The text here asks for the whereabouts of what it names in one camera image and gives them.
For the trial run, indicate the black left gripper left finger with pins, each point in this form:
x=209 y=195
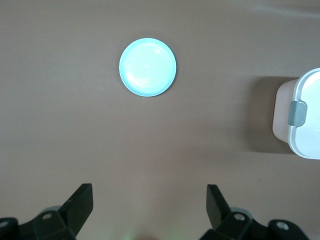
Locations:
x=75 y=207

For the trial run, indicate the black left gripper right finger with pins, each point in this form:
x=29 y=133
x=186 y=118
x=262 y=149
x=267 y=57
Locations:
x=220 y=212

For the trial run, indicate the white lidded storage box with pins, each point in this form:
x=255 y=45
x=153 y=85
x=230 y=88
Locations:
x=310 y=120

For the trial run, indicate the light blue round plate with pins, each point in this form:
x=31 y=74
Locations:
x=147 y=67

